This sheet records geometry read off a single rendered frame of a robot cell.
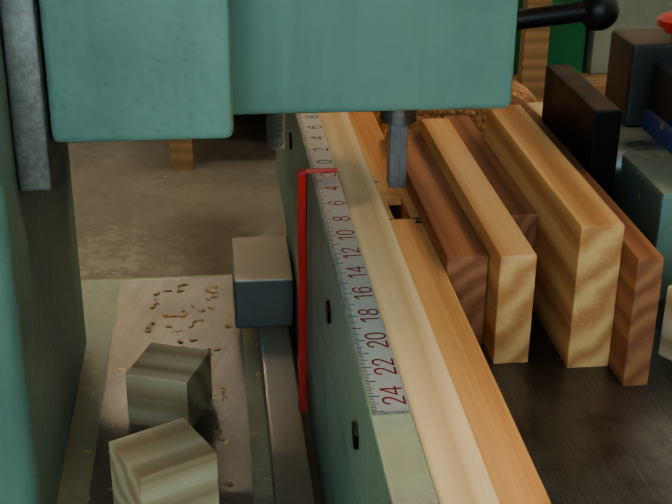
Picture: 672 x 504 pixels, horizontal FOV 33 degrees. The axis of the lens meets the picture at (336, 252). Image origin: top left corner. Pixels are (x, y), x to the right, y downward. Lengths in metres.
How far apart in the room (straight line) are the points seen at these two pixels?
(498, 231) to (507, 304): 0.04
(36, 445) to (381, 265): 0.18
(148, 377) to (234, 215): 2.42
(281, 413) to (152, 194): 2.60
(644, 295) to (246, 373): 0.30
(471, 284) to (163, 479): 0.18
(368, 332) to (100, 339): 0.36
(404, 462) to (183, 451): 0.23
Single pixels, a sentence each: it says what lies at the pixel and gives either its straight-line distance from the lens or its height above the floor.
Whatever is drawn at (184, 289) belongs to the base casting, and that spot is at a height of 0.80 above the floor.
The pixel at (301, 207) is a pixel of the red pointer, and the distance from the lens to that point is 0.59.
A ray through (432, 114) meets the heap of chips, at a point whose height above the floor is 0.92.
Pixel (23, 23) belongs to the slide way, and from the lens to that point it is 0.50.
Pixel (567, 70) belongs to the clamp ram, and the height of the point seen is 1.00.
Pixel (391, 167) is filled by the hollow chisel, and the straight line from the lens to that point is 0.59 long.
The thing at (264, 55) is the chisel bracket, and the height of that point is 1.03.
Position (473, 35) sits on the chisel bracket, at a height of 1.04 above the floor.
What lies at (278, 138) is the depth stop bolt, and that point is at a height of 0.96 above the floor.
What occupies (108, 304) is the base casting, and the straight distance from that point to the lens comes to 0.82.
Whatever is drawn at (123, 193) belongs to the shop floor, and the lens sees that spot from 3.25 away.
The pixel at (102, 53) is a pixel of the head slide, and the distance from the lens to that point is 0.50.
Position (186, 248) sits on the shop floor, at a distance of 2.87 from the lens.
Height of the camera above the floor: 1.16
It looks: 24 degrees down
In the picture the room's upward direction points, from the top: 1 degrees clockwise
